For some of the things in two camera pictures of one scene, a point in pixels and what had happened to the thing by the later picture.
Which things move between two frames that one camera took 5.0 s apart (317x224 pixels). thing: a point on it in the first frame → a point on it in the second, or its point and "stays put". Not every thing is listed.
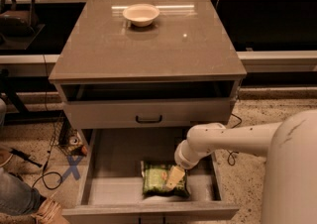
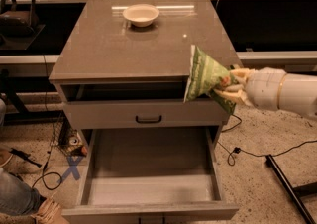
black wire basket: [66, 137] stays put
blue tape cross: [72, 169] stays put
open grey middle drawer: [112, 182] stays put
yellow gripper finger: [175, 173] → [239, 95]
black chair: [16, 13] stays put
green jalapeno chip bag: [155, 181] → [208, 75]
